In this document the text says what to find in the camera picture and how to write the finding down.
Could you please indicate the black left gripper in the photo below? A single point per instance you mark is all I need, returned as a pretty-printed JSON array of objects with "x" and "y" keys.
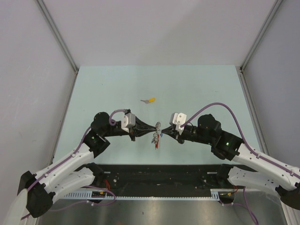
[{"x": 140, "y": 129}]

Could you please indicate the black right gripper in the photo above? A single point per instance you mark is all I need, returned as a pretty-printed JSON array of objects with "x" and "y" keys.
[{"x": 170, "y": 131}]

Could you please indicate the red handled key organizer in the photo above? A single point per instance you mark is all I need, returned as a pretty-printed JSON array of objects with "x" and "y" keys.
[{"x": 157, "y": 135}]

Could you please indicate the yellow tagged key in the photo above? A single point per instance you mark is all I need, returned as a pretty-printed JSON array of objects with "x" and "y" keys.
[{"x": 147, "y": 101}]

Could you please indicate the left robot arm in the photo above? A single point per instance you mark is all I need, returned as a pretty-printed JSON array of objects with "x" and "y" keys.
[{"x": 76, "y": 169}]

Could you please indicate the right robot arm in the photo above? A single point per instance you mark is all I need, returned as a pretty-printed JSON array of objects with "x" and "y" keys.
[{"x": 268, "y": 174}]

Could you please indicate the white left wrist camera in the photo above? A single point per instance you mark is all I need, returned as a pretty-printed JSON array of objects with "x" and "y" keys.
[{"x": 128, "y": 122}]

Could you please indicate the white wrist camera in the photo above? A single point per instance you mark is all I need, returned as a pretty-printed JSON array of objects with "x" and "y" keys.
[
  {"x": 178, "y": 119},
  {"x": 128, "y": 122}
]

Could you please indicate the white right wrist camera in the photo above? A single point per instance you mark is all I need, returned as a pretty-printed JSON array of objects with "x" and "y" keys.
[{"x": 178, "y": 119}]

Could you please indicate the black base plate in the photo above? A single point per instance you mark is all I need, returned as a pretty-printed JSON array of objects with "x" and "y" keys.
[{"x": 200, "y": 176}]

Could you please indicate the grey slotted cable duct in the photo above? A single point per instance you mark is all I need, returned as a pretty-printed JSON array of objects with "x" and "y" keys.
[{"x": 93, "y": 194}]

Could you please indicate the left aluminium frame post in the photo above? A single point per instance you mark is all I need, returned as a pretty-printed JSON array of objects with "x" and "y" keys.
[{"x": 56, "y": 33}]

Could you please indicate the aluminium frame post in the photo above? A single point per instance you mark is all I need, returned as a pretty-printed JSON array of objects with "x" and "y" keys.
[
  {"x": 56, "y": 33},
  {"x": 261, "y": 33}
]

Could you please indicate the right aluminium frame post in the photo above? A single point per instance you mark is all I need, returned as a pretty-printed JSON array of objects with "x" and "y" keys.
[{"x": 261, "y": 33}]

